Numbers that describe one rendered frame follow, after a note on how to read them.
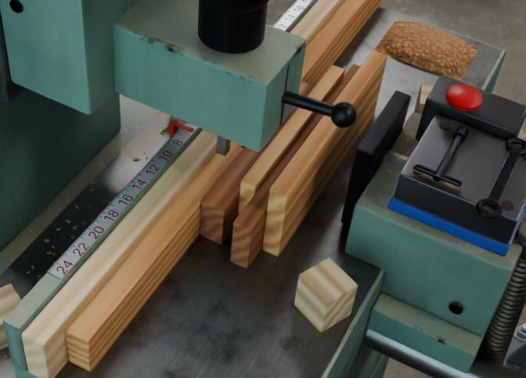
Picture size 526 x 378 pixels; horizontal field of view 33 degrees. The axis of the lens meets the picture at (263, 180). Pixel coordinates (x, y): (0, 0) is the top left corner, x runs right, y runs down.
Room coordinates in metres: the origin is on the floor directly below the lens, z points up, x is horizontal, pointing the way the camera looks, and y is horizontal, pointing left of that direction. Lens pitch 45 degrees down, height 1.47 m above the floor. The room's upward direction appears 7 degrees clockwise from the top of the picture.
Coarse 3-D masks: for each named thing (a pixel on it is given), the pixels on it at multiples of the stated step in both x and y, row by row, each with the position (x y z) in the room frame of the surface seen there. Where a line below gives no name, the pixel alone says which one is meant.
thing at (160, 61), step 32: (160, 0) 0.59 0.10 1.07; (192, 0) 0.59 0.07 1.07; (128, 32) 0.55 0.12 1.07; (160, 32) 0.55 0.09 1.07; (192, 32) 0.55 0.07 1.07; (288, 32) 0.57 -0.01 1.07; (128, 64) 0.54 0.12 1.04; (160, 64) 0.53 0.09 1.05; (192, 64) 0.52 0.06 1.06; (224, 64) 0.52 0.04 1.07; (256, 64) 0.52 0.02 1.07; (288, 64) 0.53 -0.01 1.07; (128, 96) 0.55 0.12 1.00; (160, 96) 0.53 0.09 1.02; (192, 96) 0.52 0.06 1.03; (224, 96) 0.51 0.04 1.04; (256, 96) 0.50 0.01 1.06; (224, 128) 0.51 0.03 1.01; (256, 128) 0.50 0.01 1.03
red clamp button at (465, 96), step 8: (456, 88) 0.58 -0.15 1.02; (464, 88) 0.58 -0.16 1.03; (472, 88) 0.58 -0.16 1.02; (448, 96) 0.57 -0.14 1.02; (456, 96) 0.57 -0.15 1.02; (464, 96) 0.57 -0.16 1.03; (472, 96) 0.57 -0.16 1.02; (480, 96) 0.57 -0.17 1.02; (456, 104) 0.56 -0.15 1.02; (464, 104) 0.56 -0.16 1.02; (472, 104) 0.56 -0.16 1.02; (480, 104) 0.57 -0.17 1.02
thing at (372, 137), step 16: (400, 96) 0.60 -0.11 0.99; (384, 112) 0.57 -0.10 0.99; (400, 112) 0.58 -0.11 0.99; (384, 128) 0.55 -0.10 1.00; (400, 128) 0.59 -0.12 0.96; (368, 144) 0.53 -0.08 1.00; (384, 144) 0.55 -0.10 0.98; (368, 160) 0.52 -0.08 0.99; (384, 160) 0.55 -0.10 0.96; (400, 160) 0.55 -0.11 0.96; (352, 176) 0.52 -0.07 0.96; (368, 176) 0.52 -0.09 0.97; (352, 192) 0.52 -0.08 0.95; (352, 208) 0.52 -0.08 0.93
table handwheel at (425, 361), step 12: (372, 336) 0.47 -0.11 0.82; (372, 348) 0.47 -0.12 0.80; (384, 348) 0.46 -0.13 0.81; (396, 348) 0.46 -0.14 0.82; (408, 348) 0.46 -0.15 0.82; (396, 360) 0.46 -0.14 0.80; (408, 360) 0.45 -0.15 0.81; (420, 360) 0.45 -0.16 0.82; (432, 360) 0.45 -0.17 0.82; (480, 360) 0.45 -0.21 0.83; (432, 372) 0.44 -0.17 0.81; (444, 372) 0.44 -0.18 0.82; (456, 372) 0.44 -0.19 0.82; (480, 372) 0.44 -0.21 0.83; (492, 372) 0.44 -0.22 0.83; (504, 372) 0.44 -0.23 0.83; (516, 372) 0.45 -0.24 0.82
